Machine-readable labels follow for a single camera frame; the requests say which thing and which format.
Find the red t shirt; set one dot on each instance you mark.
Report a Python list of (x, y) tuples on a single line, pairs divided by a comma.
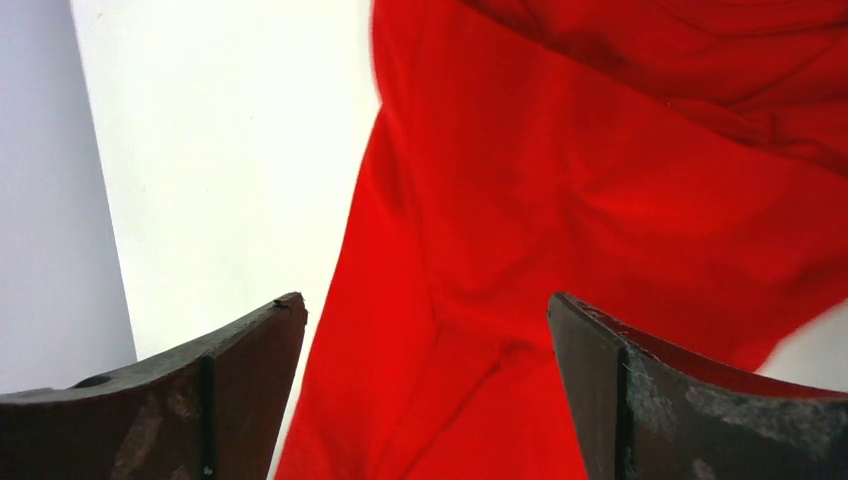
[(681, 165)]

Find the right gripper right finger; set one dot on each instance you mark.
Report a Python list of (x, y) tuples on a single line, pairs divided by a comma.
[(644, 408)]

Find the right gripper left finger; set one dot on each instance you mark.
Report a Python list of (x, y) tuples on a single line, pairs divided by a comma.
[(210, 408)]

